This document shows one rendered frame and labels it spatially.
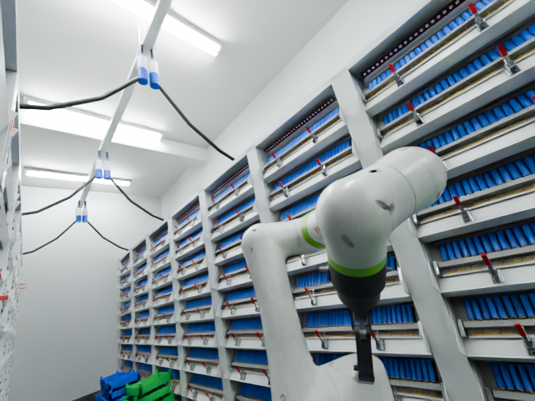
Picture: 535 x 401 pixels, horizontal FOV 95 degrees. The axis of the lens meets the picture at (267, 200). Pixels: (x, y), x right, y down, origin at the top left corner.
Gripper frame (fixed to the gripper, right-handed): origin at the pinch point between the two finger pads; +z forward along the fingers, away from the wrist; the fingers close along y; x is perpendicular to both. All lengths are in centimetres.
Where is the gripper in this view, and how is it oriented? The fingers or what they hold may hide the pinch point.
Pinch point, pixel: (361, 344)
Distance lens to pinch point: 65.1
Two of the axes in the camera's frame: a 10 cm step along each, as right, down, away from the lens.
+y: -2.0, 5.3, -8.3
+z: 2.2, 8.5, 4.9
